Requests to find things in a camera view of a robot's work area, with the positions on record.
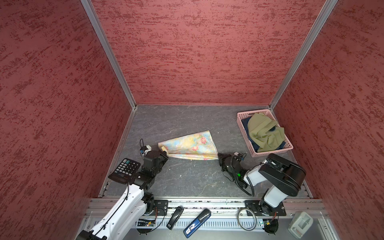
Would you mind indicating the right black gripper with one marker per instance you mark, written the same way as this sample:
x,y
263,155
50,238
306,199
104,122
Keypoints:
x,y
221,159

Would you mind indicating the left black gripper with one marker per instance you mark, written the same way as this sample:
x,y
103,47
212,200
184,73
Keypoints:
x,y
163,155

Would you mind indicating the floral pastel skirt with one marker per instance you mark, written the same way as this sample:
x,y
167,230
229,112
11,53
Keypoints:
x,y
198,146

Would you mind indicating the olive green skirt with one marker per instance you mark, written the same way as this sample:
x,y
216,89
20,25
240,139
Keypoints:
x,y
265,132

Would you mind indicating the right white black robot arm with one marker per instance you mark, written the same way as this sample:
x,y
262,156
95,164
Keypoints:
x,y
285,176

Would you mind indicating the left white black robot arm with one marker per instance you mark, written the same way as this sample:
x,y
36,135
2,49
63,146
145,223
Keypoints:
x,y
135,202

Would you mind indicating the black calculator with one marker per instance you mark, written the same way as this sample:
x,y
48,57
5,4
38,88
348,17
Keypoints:
x,y
124,171

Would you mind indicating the dark blue skirt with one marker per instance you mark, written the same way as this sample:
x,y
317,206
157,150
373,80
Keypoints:
x,y
249,135

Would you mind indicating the left circuit board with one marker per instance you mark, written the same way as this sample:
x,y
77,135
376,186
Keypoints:
x,y
146,223

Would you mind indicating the circuit board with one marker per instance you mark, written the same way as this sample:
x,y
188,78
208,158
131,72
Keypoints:
x,y
146,223
271,226

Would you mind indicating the right circuit board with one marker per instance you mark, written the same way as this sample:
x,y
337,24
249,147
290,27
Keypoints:
x,y
271,226

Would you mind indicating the blue black stapler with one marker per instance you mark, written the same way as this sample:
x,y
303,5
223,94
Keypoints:
x,y
197,223

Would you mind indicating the grey plastic holder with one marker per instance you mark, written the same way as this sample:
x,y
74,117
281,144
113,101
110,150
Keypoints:
x,y
300,224

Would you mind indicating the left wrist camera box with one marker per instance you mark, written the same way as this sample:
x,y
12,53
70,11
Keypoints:
x,y
145,149

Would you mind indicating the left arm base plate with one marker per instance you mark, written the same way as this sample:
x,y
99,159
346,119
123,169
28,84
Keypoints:
x,y
160,208

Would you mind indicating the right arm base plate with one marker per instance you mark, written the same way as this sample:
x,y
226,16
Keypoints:
x,y
261,208

